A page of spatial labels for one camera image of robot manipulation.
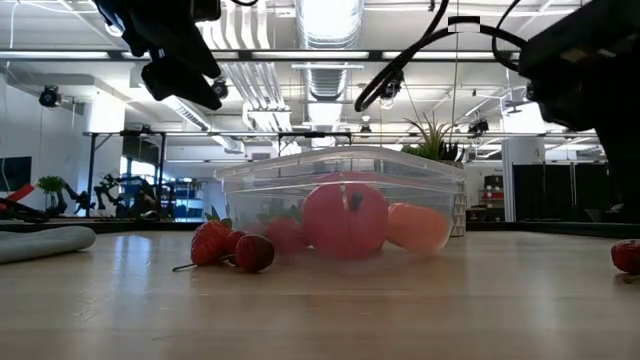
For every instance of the orange toy fruit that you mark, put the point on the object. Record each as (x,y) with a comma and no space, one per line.
(417,227)

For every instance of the dark red cherry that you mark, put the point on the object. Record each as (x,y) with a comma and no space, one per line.
(235,241)
(626,256)
(254,253)

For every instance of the grey folded cloth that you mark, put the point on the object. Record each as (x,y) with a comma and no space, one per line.
(40,242)

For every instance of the potted green succulent plant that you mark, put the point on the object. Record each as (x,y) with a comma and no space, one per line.
(432,142)

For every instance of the black wall monitor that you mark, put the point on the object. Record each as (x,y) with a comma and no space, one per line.
(15,173)

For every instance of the red toy apple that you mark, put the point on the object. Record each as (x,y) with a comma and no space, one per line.
(345,220)

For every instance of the black ceiling camera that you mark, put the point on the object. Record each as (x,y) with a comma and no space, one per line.
(50,96)
(391,86)
(219,88)

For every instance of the small background green plant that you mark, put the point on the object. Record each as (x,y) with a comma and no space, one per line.
(50,184)

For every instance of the black partition panels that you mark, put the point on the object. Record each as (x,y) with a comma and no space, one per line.
(550,190)

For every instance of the clear plastic tupperware container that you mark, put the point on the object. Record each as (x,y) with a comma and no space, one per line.
(240,200)

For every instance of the silver ventilation duct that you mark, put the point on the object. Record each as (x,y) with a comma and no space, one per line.
(327,30)

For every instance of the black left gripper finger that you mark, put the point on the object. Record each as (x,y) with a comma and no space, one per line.
(180,82)
(200,52)

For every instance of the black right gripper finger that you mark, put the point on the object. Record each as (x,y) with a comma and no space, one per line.
(625,175)

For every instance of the black background robot arm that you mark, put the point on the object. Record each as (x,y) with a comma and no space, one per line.
(130,195)

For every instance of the red strawberry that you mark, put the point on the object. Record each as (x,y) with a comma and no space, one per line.
(285,234)
(210,243)

